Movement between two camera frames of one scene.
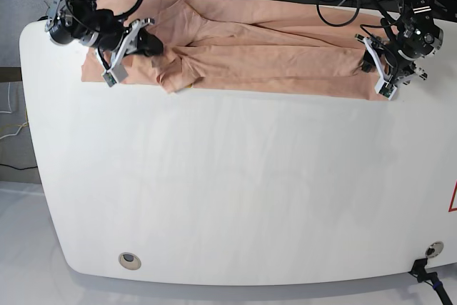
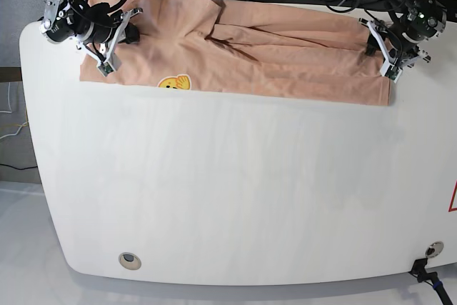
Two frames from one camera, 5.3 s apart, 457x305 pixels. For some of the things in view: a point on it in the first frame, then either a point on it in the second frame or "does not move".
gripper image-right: x=397 y=63 -> x=410 y=38
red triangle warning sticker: x=453 y=208 does not move
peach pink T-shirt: x=237 y=46 does not move
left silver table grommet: x=130 y=260 does not move
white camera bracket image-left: x=114 y=73 -> x=111 y=63
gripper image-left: x=111 y=28 -> x=96 y=23
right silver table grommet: x=434 y=249 does not move
